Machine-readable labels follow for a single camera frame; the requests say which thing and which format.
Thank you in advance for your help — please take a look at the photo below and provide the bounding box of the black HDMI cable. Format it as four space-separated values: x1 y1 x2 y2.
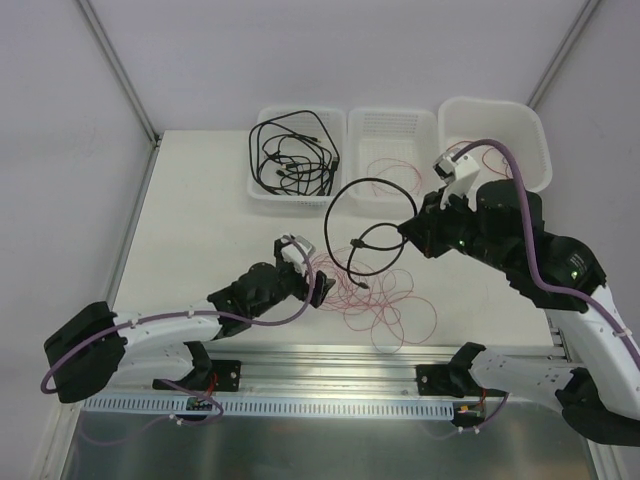
323 177 420 291

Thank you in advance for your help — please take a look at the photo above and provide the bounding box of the thin pink wire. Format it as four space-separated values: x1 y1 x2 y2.
309 247 440 355

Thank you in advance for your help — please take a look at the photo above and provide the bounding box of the red and black twin wire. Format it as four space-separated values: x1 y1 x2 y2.
444 139 511 181

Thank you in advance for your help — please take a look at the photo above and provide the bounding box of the thick black printed cable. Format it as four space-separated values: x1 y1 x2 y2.
248 109 344 199

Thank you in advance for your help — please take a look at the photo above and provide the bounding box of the thin black micro USB cable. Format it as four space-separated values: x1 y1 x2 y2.
262 130 339 196

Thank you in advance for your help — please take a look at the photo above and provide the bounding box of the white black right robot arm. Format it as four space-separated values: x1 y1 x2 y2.
398 180 639 447

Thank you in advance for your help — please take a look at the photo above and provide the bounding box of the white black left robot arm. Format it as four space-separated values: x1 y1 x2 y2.
40 261 335 404

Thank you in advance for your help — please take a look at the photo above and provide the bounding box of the white perforated middle basket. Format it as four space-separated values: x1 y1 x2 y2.
345 107 442 218

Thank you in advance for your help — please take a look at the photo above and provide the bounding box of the white perforated basket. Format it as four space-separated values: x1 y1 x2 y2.
345 107 442 218
246 105 347 211

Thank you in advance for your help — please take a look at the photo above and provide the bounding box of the white deep right basket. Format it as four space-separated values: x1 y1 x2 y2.
437 96 553 193

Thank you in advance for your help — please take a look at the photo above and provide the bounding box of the white perforated left basket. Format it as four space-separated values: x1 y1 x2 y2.
246 105 347 211

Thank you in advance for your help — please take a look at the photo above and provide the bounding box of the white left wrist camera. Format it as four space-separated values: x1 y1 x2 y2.
275 234 316 275

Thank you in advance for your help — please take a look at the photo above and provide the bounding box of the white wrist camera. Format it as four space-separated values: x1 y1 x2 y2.
433 148 480 209
275 234 316 275

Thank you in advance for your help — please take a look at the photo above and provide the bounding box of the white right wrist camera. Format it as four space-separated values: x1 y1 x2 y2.
433 148 480 209

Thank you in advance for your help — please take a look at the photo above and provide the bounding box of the aluminium rail frame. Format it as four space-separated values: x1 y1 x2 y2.
66 130 628 479

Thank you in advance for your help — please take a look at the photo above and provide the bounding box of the pink wire in middle basket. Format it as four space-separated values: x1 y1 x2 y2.
367 158 424 196

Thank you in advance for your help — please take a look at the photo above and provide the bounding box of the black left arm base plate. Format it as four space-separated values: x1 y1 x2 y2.
151 355 242 393

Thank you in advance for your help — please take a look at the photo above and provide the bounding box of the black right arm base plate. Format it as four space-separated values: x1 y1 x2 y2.
415 364 483 398

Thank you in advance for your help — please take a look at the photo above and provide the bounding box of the right aluminium corner post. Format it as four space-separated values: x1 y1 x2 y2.
526 0 604 110

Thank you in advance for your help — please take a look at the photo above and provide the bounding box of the aluminium corner post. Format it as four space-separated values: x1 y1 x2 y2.
526 0 604 110
73 0 161 146

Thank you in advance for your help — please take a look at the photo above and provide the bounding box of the white slotted cable duct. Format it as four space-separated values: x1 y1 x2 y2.
83 393 454 421

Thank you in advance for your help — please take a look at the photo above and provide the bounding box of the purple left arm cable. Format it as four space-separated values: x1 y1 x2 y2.
40 237 317 396

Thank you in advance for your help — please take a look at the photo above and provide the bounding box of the left aluminium corner post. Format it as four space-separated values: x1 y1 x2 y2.
73 0 161 146

